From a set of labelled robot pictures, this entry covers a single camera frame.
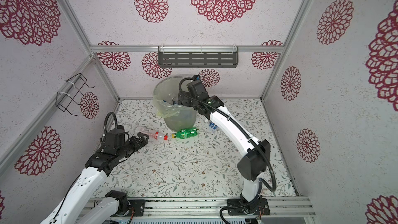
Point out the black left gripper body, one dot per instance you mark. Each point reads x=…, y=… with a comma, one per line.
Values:
x=130, y=147

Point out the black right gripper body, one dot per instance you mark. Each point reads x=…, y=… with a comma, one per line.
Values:
x=185, y=98

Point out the clear bottle blue cap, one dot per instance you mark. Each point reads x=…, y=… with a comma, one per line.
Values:
x=170, y=98

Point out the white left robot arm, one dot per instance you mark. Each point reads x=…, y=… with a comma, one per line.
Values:
x=97, y=169

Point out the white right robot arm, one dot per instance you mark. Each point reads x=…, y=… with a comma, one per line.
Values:
x=255, y=163

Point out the grey bin with liner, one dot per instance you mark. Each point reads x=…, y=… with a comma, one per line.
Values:
x=176, y=117

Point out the clear bottle red cap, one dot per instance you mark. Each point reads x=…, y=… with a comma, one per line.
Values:
x=153, y=134

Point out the clear bottle blue label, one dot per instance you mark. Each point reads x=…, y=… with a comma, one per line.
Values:
x=212, y=125

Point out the green bottle yellow cap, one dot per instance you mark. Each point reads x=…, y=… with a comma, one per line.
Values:
x=185, y=133

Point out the grey slotted wall shelf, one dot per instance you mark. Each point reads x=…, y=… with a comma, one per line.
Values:
x=198, y=57

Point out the black wire wall rack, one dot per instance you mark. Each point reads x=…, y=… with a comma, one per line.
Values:
x=67, y=97

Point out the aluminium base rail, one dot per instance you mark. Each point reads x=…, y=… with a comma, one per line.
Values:
x=215, y=210

